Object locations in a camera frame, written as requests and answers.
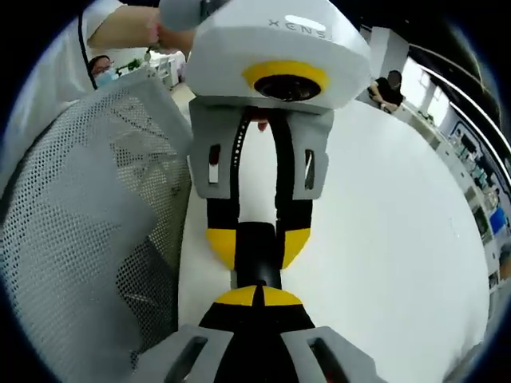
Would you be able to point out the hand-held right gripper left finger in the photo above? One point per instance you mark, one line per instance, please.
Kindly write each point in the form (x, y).
(187, 351)

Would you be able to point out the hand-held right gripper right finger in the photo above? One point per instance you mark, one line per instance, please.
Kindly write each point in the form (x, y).
(331, 355)

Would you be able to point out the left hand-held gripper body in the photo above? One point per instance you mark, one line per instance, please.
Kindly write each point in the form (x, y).
(279, 44)

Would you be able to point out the black remote control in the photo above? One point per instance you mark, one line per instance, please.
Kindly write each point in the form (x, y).
(257, 247)

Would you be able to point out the person's left hand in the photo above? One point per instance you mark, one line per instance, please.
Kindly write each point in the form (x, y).
(173, 38)

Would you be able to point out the small green plant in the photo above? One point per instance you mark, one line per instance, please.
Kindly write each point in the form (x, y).
(131, 65)

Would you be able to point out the person's masked head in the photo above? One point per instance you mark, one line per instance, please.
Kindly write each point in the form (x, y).
(103, 69)

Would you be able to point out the white mesh bag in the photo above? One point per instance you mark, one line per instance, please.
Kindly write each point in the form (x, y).
(80, 239)

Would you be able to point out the straight ceiling light strip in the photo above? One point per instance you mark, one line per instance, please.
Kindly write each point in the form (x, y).
(467, 95)
(485, 131)

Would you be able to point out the person in white shirt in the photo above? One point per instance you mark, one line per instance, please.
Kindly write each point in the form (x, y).
(40, 91)

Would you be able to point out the blue box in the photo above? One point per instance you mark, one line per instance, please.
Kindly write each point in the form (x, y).
(497, 220)

